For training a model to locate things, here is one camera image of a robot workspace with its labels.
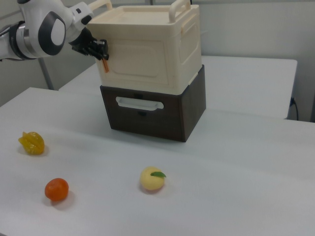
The grey metal pole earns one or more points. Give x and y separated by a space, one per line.
46 73

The dark brown drawer box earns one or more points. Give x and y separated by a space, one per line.
147 123

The yellow peach with green leaf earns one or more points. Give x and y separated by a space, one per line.
151 180

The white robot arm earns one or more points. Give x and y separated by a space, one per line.
29 32

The yellow starfruit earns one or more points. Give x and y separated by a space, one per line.
32 143

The cream plastic storage cabinet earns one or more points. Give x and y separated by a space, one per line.
147 27

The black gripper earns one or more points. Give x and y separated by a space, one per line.
85 45

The cream cabinet door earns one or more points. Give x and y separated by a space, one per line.
137 61

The orange tangerine fruit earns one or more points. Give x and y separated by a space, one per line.
56 189

